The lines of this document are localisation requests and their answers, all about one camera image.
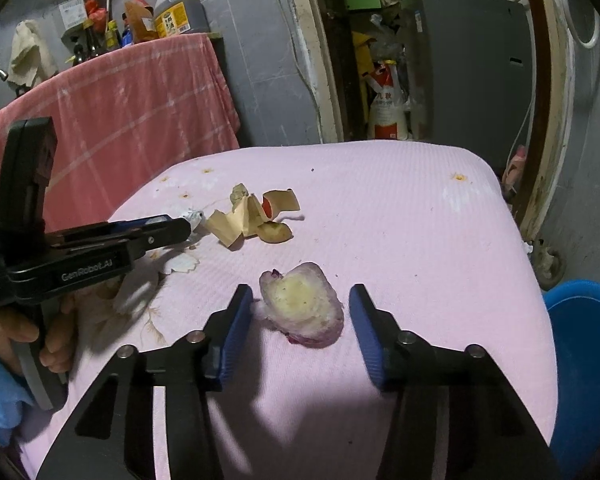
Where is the pink floral blanket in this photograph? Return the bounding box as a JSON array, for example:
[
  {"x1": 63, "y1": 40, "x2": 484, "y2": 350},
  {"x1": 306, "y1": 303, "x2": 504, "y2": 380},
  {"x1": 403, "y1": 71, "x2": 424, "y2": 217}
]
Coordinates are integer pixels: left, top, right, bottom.
[{"x1": 15, "y1": 139, "x2": 559, "y2": 480}]

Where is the peeled fruit piece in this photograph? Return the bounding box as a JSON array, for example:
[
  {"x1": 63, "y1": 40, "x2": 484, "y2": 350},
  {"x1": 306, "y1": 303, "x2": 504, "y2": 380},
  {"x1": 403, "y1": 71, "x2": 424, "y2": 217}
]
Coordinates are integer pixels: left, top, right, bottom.
[{"x1": 257, "y1": 261, "x2": 345, "y2": 349}]

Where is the large cooking oil bottle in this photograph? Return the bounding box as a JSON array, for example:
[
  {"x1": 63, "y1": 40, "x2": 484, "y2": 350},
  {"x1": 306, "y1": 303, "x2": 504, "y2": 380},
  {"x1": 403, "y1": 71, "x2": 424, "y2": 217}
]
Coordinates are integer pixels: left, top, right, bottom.
[{"x1": 153, "y1": 0, "x2": 211, "y2": 39}]

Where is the wooden door frame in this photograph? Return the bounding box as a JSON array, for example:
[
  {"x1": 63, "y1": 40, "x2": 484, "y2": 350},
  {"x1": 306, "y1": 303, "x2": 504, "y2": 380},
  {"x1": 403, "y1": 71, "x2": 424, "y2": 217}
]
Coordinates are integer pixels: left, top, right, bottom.
[{"x1": 284, "y1": 0, "x2": 577, "y2": 242}]

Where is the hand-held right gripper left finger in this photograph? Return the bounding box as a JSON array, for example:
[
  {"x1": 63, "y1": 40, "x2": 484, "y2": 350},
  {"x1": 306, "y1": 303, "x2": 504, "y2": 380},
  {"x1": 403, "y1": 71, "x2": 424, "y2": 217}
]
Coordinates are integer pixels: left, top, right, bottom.
[{"x1": 36, "y1": 283, "x2": 255, "y2": 480}]

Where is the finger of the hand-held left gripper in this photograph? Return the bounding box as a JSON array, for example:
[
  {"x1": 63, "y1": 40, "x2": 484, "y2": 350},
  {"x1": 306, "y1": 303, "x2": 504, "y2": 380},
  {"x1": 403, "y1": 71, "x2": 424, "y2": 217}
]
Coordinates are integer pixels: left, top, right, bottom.
[
  {"x1": 54, "y1": 219, "x2": 192, "y2": 264},
  {"x1": 47, "y1": 214, "x2": 176, "y2": 245}
]

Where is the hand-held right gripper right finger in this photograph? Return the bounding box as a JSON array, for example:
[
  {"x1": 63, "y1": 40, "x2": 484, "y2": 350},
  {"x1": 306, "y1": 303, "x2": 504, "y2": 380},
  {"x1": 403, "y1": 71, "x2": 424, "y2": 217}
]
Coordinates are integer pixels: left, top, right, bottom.
[{"x1": 348, "y1": 283, "x2": 562, "y2": 480}]

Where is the white wrapper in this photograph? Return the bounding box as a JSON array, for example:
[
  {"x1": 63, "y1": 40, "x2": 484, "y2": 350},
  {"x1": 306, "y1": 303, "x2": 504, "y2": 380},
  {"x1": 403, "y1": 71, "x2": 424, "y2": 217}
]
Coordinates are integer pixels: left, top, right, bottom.
[{"x1": 182, "y1": 208, "x2": 206, "y2": 234}]

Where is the beige rag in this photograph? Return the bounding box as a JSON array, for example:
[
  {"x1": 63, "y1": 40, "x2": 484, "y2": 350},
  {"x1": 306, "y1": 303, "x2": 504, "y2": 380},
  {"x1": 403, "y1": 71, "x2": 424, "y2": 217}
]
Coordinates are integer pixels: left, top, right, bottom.
[{"x1": 7, "y1": 18, "x2": 59, "y2": 89}]

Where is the white red rice bag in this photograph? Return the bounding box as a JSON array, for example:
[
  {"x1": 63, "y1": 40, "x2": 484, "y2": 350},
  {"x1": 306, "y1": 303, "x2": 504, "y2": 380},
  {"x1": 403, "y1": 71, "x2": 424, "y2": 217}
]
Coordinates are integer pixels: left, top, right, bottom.
[{"x1": 362, "y1": 59, "x2": 414, "y2": 141}]

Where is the pink plaid towel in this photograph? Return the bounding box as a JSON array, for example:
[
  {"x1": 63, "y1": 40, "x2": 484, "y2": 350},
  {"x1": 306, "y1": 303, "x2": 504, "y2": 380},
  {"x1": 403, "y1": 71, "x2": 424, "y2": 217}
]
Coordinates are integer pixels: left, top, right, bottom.
[{"x1": 0, "y1": 32, "x2": 241, "y2": 262}]

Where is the grey washing machine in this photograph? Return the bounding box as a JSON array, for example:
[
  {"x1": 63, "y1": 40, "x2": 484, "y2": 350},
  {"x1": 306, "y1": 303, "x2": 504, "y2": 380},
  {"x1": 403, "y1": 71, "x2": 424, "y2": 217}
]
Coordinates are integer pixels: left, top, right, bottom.
[{"x1": 404, "y1": 0, "x2": 541, "y2": 172}]

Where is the red beige paper carton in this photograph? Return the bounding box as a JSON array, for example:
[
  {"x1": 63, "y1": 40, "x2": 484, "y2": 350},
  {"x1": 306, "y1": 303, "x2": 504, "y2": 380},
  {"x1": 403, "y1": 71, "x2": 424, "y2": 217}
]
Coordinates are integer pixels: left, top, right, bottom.
[{"x1": 202, "y1": 183, "x2": 301, "y2": 250}]

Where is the person's left hand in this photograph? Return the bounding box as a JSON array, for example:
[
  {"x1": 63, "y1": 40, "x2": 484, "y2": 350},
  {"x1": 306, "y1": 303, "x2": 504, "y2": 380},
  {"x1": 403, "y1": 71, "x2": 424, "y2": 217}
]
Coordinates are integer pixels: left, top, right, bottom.
[{"x1": 0, "y1": 295, "x2": 76, "y2": 376}]

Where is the blue plastic basin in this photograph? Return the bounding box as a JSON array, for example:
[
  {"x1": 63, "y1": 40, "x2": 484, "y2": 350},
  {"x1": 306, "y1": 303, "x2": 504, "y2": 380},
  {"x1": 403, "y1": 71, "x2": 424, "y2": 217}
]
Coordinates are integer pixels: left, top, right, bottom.
[{"x1": 542, "y1": 279, "x2": 600, "y2": 480}]

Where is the pile of bags and boxes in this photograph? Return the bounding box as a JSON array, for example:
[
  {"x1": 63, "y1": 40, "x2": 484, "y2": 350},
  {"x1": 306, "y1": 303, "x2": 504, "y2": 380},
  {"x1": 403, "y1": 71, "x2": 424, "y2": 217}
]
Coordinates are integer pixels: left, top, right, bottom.
[{"x1": 347, "y1": 0, "x2": 412, "y2": 72}]

